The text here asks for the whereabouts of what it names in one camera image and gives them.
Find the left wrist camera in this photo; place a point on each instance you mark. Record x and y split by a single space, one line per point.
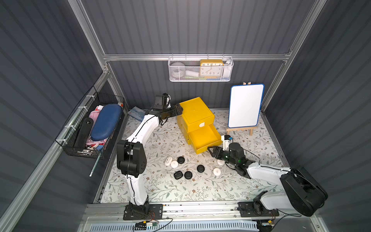
162 100

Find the white board blue frame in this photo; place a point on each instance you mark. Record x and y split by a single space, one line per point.
245 105

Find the white wire wall basket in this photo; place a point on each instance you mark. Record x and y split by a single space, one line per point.
193 66

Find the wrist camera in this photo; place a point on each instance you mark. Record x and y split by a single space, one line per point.
162 100
226 141

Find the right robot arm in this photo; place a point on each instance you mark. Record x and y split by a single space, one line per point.
301 192

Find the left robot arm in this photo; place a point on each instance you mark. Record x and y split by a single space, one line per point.
131 156

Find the black oval earphone case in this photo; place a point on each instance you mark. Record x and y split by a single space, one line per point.
188 175

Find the black remote in basket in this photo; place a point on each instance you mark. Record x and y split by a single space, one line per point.
83 134

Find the black square earphone case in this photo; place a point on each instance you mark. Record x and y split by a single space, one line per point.
178 175

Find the yellow drawer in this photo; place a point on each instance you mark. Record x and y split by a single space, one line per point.
204 137
194 124

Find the pink item in basket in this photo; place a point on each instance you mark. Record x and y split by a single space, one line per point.
94 115

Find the white oblong earphone case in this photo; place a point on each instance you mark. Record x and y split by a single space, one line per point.
168 161

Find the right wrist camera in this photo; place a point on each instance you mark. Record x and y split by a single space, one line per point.
226 141

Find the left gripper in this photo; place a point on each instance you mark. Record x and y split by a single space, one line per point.
175 110

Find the black wire side basket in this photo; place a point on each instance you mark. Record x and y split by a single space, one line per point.
93 149

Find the black round earphone case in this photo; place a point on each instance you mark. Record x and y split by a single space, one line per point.
181 160
200 168

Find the white round earphone case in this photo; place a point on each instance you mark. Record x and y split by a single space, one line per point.
217 172
174 164
220 162

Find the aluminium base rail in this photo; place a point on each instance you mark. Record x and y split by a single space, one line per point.
178 211

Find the yellow alarm clock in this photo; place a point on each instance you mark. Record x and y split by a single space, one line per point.
211 68

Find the wooden easel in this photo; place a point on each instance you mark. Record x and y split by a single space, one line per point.
240 129

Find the yellow drawer cabinet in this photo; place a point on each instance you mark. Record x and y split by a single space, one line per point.
195 115

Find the white tape roll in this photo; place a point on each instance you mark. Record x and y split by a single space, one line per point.
177 70

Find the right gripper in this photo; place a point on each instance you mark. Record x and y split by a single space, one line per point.
218 152

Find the blue oval case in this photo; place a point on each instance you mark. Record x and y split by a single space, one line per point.
106 122

